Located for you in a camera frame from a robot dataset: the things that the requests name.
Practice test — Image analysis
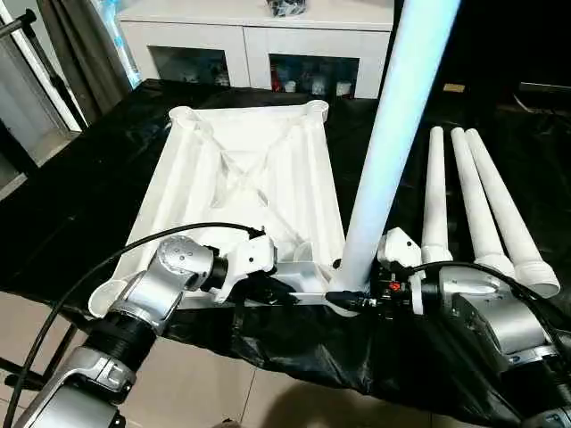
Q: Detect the grey curtain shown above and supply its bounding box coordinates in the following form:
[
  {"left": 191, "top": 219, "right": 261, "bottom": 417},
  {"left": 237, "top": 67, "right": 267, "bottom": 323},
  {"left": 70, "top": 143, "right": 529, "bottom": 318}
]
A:
[{"left": 37, "top": 0, "right": 131, "bottom": 121}]

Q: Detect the white plastic table leg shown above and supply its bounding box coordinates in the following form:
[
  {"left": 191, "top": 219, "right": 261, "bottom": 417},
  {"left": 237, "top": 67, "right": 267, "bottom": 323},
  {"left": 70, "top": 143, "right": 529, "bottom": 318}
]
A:
[
  {"left": 421, "top": 127, "right": 455, "bottom": 265},
  {"left": 464, "top": 128, "right": 561, "bottom": 299},
  {"left": 450, "top": 127, "right": 517, "bottom": 281},
  {"left": 334, "top": 0, "right": 463, "bottom": 292}
]

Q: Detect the black folding table frame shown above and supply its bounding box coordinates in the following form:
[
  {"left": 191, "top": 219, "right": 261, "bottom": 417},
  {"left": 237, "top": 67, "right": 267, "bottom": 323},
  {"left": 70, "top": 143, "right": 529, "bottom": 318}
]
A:
[{"left": 0, "top": 320, "right": 78, "bottom": 390}]

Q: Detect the white plastic table top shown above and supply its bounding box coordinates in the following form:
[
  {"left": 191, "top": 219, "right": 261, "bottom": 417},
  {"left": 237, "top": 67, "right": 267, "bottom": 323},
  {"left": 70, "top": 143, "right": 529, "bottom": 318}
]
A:
[{"left": 87, "top": 100, "right": 363, "bottom": 318}]

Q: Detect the long black bar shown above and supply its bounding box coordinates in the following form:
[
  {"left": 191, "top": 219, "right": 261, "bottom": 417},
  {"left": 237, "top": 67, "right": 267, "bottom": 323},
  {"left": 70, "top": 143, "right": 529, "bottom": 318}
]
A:
[{"left": 519, "top": 81, "right": 571, "bottom": 94}]

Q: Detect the black mat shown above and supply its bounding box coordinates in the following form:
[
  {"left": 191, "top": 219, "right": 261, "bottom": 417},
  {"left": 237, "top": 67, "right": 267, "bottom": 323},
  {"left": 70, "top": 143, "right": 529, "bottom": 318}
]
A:
[{"left": 0, "top": 78, "right": 571, "bottom": 427}]

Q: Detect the white cabinet with glass doors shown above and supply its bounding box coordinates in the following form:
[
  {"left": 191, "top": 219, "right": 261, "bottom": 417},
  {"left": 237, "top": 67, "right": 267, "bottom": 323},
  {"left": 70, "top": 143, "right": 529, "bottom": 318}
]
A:
[{"left": 118, "top": 0, "right": 396, "bottom": 100}]

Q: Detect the black and white stand pole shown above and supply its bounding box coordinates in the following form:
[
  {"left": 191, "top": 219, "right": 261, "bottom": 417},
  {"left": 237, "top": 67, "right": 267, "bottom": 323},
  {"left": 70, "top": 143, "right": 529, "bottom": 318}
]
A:
[{"left": 0, "top": 8, "right": 89, "bottom": 131}]

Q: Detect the grey speckled ornament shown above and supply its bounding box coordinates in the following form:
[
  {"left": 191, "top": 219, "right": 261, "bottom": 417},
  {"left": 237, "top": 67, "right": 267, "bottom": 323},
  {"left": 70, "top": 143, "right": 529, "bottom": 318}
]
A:
[{"left": 267, "top": 0, "right": 310, "bottom": 13}]

